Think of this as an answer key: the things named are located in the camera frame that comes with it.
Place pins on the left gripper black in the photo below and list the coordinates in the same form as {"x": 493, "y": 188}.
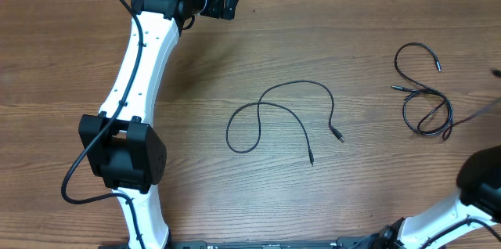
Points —
{"x": 215, "y": 8}

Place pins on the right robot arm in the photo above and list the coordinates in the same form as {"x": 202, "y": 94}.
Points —
{"x": 474, "y": 204}

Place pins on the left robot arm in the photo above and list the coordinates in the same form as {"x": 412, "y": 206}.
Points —
{"x": 119, "y": 141}

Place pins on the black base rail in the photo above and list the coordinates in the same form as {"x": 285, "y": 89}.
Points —
{"x": 340, "y": 243}

